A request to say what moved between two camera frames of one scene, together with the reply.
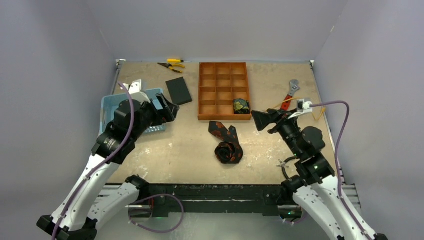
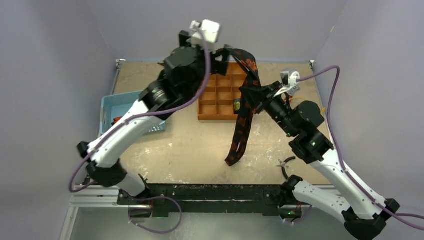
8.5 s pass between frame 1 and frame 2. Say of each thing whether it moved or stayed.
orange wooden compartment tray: stayed
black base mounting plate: stayed
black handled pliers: stayed
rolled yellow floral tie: stayed
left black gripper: moved
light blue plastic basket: stayed
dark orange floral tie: moved
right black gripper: moved
